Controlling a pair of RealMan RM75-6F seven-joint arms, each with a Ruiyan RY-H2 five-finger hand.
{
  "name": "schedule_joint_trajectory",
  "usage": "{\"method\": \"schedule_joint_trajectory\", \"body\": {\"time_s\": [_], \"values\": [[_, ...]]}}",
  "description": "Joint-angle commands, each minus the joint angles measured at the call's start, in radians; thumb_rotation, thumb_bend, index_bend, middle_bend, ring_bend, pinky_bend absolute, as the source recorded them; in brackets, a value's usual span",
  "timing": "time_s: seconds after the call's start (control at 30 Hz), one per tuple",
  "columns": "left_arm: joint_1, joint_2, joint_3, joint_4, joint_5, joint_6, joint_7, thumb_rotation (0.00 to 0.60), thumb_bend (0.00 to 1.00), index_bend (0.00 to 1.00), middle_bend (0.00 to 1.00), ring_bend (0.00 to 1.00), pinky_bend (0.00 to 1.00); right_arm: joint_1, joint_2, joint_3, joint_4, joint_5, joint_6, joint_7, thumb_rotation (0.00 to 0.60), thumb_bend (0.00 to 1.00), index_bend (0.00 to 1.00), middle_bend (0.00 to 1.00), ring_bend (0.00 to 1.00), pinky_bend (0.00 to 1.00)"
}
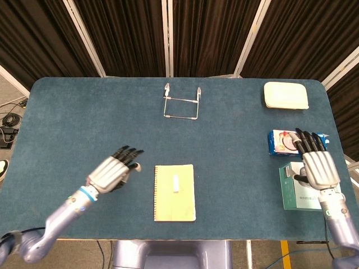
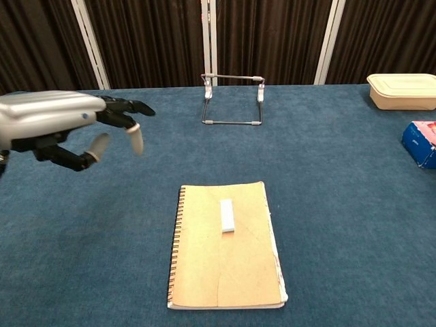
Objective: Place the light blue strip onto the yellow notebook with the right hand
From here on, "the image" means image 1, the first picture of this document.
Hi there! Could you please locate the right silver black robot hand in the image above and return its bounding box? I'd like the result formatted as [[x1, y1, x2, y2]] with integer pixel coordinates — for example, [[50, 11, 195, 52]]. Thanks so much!
[[291, 128, 340, 191]]

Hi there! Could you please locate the dark brown pleated curtain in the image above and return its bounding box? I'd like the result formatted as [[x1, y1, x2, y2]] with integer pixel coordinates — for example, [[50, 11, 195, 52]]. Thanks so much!
[[0, 0, 98, 91], [241, 0, 359, 82], [172, 0, 262, 78], [326, 63, 359, 162], [73, 0, 167, 78]]

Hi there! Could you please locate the coiled black floor cable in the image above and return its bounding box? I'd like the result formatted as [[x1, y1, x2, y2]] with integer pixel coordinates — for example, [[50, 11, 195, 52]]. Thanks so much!
[[2, 113, 22, 127]]

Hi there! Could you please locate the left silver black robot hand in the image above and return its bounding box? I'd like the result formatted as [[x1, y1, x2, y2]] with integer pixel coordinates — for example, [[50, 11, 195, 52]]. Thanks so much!
[[86, 145, 145, 194]]

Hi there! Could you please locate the black power adapter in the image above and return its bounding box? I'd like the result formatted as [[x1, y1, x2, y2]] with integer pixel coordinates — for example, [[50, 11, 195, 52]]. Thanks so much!
[[0, 126, 19, 149]]

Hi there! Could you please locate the yellow spiral notebook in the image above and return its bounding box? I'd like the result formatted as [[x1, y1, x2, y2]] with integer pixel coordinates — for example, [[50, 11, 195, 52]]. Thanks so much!
[[153, 164, 197, 222]]

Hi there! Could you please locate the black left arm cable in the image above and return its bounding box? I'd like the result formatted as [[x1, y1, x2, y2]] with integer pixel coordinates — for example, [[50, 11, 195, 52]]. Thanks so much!
[[0, 226, 47, 254]]

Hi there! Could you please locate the lavender robot torso base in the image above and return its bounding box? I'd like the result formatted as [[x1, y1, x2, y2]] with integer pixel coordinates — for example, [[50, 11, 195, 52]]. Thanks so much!
[[112, 240, 233, 269]]

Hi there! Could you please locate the blue cookie box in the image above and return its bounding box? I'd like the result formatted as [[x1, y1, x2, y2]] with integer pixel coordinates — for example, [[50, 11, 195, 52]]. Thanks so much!
[[268, 129, 330, 156]]

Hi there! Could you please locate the metal wire book stand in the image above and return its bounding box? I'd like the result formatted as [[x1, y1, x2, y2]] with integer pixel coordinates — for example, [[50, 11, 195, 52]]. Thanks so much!
[[163, 82, 203, 121]]

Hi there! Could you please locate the teal product box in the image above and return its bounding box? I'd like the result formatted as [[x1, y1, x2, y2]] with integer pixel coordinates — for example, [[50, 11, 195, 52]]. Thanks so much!
[[278, 161, 344, 211]]

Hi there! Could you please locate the blue felt table mat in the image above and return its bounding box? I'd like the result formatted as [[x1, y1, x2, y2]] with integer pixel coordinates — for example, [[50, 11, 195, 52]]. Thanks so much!
[[7, 76, 350, 242]]

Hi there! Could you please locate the white table leg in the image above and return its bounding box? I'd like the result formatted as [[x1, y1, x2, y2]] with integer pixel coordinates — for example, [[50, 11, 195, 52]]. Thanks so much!
[[246, 240, 254, 269]]

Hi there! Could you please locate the white partition frame post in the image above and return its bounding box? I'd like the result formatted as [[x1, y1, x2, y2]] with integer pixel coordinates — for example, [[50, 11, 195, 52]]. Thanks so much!
[[0, 64, 31, 98], [321, 47, 359, 91], [233, 0, 270, 78], [62, 0, 107, 78], [160, 0, 175, 78]]

